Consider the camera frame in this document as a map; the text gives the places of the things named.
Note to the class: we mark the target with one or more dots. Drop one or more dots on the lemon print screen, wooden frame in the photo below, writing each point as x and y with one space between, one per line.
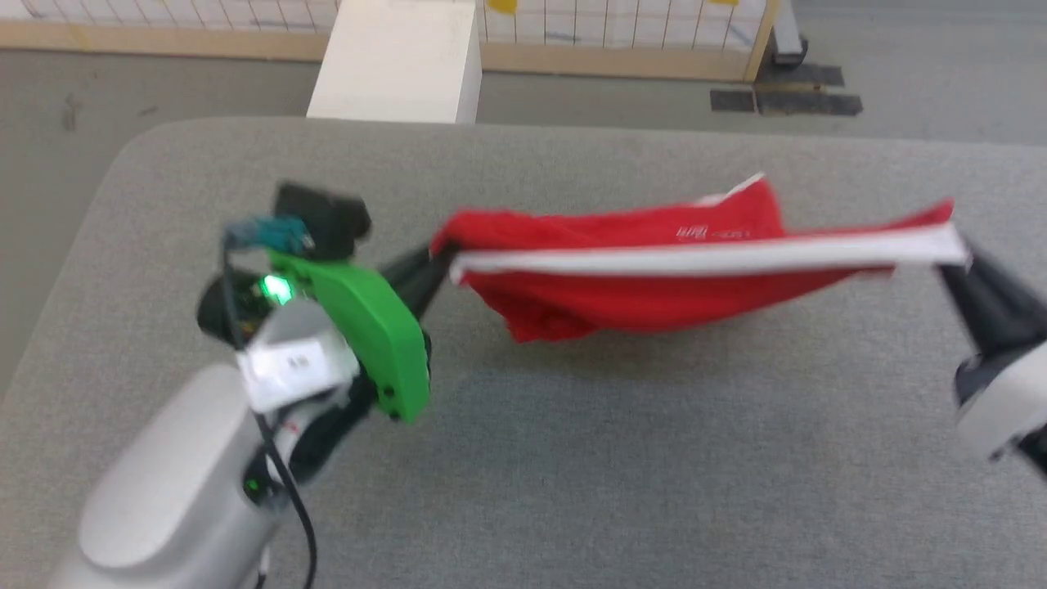
622 41

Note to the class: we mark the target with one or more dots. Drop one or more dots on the red garment with white stripe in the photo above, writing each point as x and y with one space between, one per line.
638 282

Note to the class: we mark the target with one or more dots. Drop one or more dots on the white rectangular box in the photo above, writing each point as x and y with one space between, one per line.
397 65

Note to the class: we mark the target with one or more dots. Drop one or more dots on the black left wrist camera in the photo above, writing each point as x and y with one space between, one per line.
327 217

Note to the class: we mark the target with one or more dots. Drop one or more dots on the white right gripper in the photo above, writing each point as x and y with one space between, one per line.
1006 401

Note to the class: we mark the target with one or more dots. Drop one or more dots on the large black floor patch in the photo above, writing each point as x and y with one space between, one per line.
806 98

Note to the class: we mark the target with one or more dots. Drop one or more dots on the small black floor patch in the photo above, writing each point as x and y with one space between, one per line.
732 100

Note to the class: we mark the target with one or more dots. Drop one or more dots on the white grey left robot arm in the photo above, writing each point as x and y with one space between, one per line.
180 474

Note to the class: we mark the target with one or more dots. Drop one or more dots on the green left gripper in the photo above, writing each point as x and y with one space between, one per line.
372 335

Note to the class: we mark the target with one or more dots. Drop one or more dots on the white paper label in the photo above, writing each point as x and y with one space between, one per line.
294 368

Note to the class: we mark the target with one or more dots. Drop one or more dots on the grey fabric sofa seat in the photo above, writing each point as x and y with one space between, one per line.
654 458

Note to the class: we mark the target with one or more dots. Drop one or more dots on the grey metal screen foot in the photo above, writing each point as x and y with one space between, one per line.
789 37

